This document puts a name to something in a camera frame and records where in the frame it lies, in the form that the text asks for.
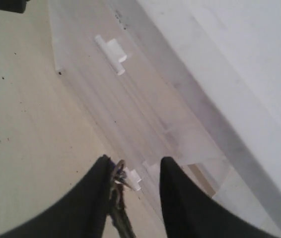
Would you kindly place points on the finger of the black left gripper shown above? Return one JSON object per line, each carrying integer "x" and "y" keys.
{"x": 17, "y": 6}

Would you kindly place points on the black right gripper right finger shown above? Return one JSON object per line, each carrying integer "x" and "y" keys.
{"x": 189, "y": 213}

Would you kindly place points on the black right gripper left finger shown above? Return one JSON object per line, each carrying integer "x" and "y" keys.
{"x": 81, "y": 213}

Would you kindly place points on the key bunch with blue tag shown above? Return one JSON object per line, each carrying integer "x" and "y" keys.
{"x": 117, "y": 206}

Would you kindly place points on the bottom wide translucent drawer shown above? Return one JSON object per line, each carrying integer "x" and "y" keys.
{"x": 98, "y": 44}

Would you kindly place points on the wide translucent drawer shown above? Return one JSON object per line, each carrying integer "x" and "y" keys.
{"x": 134, "y": 110}
{"x": 98, "y": 44}

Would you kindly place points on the middle wide translucent drawer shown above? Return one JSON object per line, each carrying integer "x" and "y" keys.
{"x": 134, "y": 110}

